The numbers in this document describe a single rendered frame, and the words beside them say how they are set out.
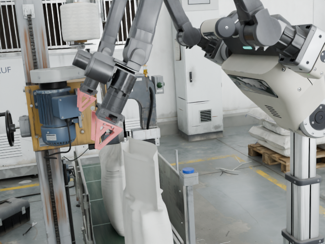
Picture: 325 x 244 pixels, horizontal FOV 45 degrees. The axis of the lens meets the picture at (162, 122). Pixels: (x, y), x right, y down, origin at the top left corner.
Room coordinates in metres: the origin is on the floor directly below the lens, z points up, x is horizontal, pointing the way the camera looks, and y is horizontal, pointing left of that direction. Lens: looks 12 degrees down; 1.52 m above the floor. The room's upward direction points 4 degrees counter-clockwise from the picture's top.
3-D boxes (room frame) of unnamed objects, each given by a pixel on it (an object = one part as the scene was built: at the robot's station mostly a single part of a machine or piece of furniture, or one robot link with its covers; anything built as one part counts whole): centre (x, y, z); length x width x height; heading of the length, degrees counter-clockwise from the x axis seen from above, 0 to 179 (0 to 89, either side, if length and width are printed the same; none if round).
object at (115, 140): (1.95, 0.27, 1.04); 0.08 x 0.06 x 0.05; 105
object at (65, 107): (1.67, 0.40, 1.25); 0.10 x 0.08 x 0.12; 130
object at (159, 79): (2.03, 0.01, 1.28); 0.08 x 0.05 x 0.09; 15
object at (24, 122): (1.92, 0.68, 1.14); 0.11 x 0.06 x 0.11; 15
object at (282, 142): (4.32, -1.52, 0.32); 0.66 x 0.43 x 0.15; 107
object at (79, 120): (1.83, 0.41, 1.23); 0.28 x 0.07 x 0.16; 15
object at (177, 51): (5.88, -0.28, 1.34); 0.24 x 0.04 x 0.32; 15
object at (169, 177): (2.61, 0.03, 0.53); 1.05 x 0.02 x 0.41; 15
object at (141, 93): (2.10, 0.18, 1.21); 0.30 x 0.25 x 0.30; 15
